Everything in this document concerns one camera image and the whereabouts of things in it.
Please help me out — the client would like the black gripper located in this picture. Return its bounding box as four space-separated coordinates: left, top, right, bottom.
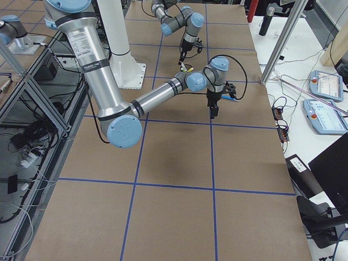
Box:
178 40 193 65
206 91 221 119

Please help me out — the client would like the blue marker pen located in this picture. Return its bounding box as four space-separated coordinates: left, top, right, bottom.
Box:
221 95 238 102

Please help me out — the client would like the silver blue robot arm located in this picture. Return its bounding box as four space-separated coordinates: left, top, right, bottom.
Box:
44 1 229 148
151 1 204 65

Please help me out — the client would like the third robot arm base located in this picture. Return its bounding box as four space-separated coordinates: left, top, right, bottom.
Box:
1 15 38 55

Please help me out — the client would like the black mesh pen cup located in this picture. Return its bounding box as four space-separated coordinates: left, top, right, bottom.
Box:
175 69 188 78

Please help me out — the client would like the black orange adapter board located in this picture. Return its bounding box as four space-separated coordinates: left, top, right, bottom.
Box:
272 108 283 121
277 127 289 143

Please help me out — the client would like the long metal reacher rod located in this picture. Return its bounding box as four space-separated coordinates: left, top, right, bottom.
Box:
276 76 347 116

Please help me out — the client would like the red cylinder bottle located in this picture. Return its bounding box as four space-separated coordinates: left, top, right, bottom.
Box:
247 0 259 23

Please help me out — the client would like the black steel water bottle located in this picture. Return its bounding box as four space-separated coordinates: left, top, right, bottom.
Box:
259 7 275 36

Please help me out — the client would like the near teach pendant tablet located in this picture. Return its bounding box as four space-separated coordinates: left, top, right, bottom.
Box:
303 99 347 135

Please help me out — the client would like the teach pendant tablet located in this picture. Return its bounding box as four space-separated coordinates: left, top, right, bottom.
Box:
303 99 347 135
309 70 344 102

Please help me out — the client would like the far teach pendant tablet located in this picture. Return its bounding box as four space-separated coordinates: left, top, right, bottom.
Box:
309 70 344 102

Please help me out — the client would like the black monitor screen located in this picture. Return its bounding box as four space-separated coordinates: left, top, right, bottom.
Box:
309 134 347 214

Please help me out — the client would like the black box on shelf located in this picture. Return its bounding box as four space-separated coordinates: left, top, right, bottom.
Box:
34 52 62 81

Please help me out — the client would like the white power strip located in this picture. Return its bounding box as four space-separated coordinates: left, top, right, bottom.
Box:
20 152 39 168

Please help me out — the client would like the black phone on shelf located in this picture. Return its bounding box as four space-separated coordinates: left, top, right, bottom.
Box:
7 175 18 194

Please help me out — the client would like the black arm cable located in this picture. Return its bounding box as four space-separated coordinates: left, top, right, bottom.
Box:
86 55 248 144

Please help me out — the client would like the aluminium frame post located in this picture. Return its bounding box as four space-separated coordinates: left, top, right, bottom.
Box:
260 0 308 85

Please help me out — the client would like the aluminium extrusion side frame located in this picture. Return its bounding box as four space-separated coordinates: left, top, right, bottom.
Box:
1 33 88 260

